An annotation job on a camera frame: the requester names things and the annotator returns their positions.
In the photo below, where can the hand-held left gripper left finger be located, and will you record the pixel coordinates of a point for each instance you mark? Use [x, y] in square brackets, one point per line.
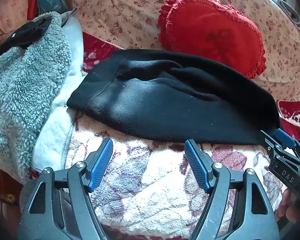
[100, 166]

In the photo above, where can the small black cloth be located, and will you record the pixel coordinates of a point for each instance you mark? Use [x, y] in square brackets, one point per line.
[22, 36]

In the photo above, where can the teal patterned cloth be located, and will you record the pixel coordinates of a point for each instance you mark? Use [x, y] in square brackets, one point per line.
[50, 2]

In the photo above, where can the white fleece cloth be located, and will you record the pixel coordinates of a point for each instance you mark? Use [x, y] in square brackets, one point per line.
[62, 120]

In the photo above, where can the person's right hand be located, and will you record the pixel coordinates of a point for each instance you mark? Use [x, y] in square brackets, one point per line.
[288, 205]

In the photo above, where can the grey fleece garment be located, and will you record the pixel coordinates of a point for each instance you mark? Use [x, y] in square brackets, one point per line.
[25, 85]

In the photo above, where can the beige floral quilt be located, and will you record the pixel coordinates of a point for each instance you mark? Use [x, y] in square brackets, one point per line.
[120, 12]

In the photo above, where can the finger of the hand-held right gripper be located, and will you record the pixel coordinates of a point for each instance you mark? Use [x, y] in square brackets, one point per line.
[286, 136]
[270, 140]

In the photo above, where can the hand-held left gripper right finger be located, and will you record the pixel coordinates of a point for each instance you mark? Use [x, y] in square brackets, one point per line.
[198, 166]

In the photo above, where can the black pants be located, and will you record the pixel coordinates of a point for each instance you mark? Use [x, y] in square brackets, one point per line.
[170, 97]

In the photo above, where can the grey folded fabric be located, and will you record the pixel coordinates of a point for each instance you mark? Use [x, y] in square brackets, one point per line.
[282, 5]

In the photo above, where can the red heart-shaped frilled pillow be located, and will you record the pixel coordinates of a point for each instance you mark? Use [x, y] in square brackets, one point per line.
[210, 32]

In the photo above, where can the red and white plush blanket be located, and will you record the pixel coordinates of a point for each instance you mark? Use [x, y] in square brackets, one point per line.
[150, 192]

